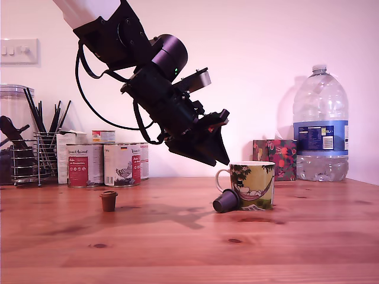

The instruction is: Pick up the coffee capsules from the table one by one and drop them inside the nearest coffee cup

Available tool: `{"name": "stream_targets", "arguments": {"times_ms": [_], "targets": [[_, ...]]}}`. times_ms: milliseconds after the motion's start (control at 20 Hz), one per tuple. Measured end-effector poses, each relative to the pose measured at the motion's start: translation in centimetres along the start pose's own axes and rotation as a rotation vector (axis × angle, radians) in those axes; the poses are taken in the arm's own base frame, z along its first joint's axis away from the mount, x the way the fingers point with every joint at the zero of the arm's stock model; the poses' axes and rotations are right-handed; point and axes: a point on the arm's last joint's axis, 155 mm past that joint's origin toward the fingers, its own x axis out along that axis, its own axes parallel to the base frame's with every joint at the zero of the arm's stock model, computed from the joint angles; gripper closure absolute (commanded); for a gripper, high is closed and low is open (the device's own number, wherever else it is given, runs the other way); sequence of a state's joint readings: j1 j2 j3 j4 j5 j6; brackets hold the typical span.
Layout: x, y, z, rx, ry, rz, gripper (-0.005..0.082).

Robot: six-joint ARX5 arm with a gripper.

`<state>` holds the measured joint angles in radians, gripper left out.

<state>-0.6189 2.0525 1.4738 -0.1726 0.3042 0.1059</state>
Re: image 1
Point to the dark purple coffee capsule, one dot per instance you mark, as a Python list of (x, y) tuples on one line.
[(225, 201)]

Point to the brown coffee capsule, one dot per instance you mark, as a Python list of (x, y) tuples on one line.
[(108, 201)]

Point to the red and white food can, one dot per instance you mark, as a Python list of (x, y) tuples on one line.
[(144, 161), (84, 165)]

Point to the illustrated ceramic mug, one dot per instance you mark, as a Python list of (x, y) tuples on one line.
[(257, 177)]

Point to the floral tissue box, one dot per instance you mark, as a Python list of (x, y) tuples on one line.
[(284, 159)]

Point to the white food can chicken print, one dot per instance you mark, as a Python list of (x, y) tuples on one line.
[(122, 165)]

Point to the small flat food tin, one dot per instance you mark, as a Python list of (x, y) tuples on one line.
[(103, 136)]

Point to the large clear water bottle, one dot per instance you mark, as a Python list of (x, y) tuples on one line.
[(321, 118)]

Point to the black straw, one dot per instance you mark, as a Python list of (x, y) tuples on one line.
[(37, 108), (55, 118), (65, 114), (33, 108), (41, 116)]

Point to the white cardboard box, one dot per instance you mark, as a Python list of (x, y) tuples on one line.
[(61, 156)]

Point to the clear storage jar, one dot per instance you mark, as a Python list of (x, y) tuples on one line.
[(13, 103)]

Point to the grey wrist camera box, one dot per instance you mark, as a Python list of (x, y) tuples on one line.
[(199, 79)]

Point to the white wall light switch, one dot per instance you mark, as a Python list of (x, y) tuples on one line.
[(19, 51)]

